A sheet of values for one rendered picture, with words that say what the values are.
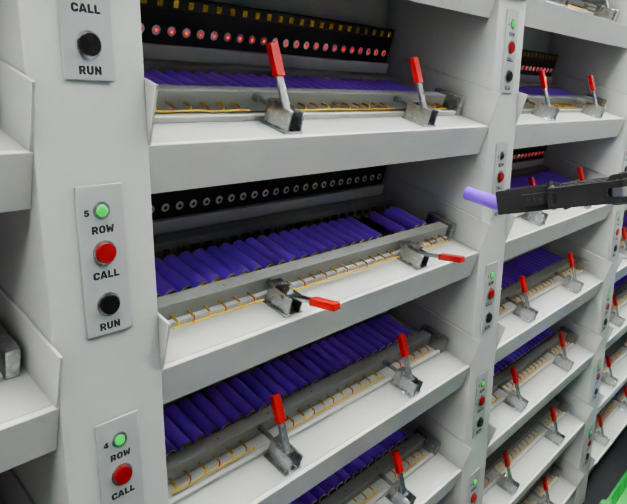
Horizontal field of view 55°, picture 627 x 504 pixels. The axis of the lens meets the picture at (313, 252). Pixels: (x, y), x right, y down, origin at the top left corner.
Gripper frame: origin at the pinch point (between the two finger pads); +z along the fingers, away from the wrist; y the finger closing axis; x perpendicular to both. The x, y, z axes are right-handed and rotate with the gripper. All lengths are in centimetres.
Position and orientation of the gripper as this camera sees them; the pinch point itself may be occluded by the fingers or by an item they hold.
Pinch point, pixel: (528, 198)
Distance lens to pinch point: 80.7
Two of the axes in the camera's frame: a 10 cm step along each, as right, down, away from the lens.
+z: -7.1, 0.5, 7.0
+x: 1.6, 9.8, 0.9
